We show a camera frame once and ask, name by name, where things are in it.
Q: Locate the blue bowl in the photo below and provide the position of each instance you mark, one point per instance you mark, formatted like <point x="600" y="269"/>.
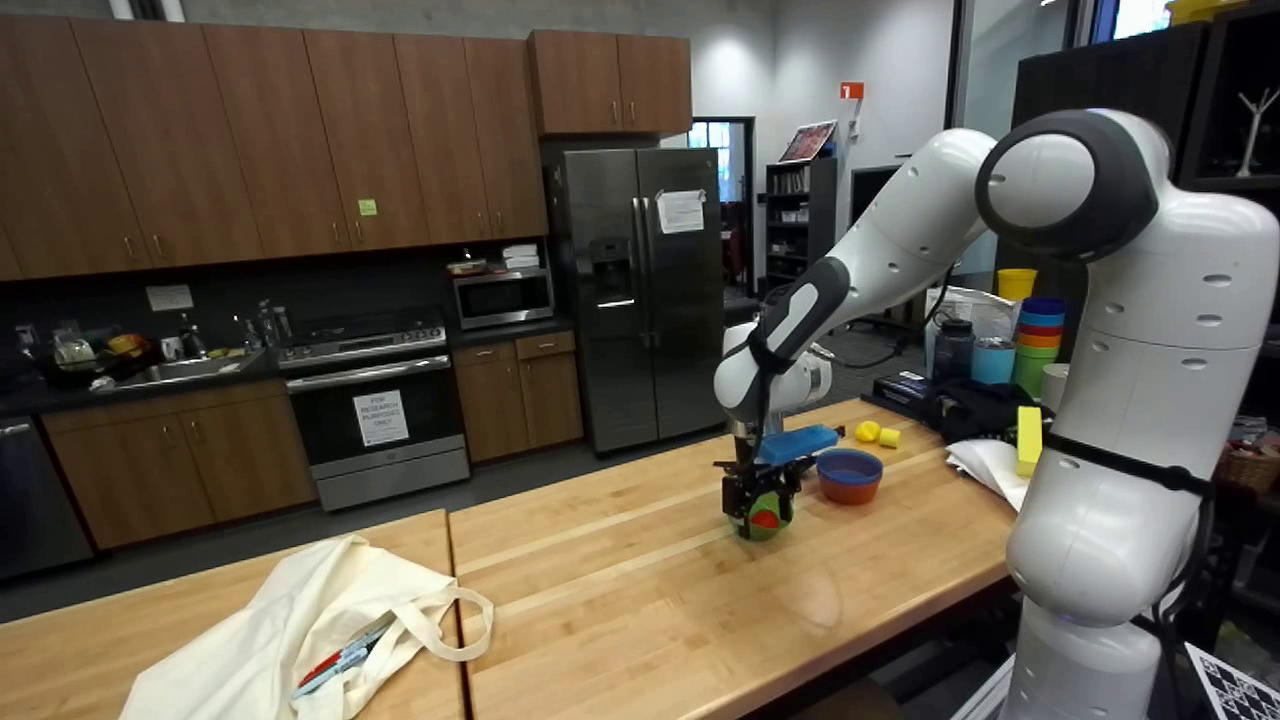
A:
<point x="851" y="475"/>

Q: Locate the yellow cup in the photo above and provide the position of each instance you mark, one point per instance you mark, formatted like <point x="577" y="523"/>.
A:
<point x="1019" y="283"/>

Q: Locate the green bowl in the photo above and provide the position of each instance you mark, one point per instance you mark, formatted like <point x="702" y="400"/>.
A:
<point x="760" y="504"/>

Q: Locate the cream canvas tote bag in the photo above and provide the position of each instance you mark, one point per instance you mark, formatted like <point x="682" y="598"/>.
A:
<point x="294" y="624"/>

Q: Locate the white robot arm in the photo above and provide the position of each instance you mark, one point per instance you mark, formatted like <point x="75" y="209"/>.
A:
<point x="1172" y="345"/>

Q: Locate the stainless steel refrigerator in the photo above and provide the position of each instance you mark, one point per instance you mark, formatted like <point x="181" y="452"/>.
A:
<point x="626" y="323"/>

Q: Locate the dark bookshelf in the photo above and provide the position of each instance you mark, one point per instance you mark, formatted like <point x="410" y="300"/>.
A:
<point x="802" y="220"/>

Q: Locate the narrow brown lower cabinet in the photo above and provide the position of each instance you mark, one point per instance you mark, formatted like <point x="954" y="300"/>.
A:
<point x="523" y="393"/>

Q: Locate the stainless steel oven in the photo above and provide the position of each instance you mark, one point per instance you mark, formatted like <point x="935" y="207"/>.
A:
<point x="380" y="425"/>

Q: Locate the light blue cup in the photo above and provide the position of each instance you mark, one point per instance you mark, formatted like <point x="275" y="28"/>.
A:
<point x="995" y="363"/>

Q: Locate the white paper on oven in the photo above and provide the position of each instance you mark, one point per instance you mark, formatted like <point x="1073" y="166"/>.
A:
<point x="380" y="416"/>

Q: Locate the white dishes on microwave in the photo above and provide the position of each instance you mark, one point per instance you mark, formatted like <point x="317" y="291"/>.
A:
<point x="523" y="257"/>

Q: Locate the white paper on refrigerator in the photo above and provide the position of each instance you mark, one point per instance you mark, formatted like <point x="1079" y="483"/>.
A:
<point x="682" y="209"/>

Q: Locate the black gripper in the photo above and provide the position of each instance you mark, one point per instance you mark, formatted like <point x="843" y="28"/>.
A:
<point x="760" y="478"/>

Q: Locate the brown wooden upper cabinets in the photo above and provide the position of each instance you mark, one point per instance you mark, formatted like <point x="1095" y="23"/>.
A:
<point x="243" y="145"/>

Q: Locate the small brown upper cabinet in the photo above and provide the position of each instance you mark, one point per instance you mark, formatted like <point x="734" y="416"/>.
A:
<point x="604" y="82"/>

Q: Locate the black dishwasher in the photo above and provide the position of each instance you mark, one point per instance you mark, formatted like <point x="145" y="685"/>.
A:
<point x="36" y="501"/>

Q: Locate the silver microwave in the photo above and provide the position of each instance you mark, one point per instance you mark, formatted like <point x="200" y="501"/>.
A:
<point x="500" y="298"/>

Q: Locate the yellow cylinder block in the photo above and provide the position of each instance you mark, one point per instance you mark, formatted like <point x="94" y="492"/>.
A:
<point x="870" y="430"/>
<point x="889" y="436"/>

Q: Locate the white cloth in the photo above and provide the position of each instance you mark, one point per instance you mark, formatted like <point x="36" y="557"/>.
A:
<point x="989" y="470"/>

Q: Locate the red toy strawberry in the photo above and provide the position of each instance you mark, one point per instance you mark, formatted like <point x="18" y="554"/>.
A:
<point x="766" y="523"/>

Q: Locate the wide brown lower cabinet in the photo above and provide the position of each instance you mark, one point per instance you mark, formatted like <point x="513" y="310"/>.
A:
<point x="181" y="461"/>

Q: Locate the orange cup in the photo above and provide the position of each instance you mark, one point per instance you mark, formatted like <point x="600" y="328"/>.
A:
<point x="1040" y="341"/>

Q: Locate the green sticky note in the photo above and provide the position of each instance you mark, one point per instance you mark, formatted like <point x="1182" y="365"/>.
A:
<point x="365" y="209"/>

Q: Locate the green cup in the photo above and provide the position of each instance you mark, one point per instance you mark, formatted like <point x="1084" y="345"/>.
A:
<point x="1033" y="375"/>

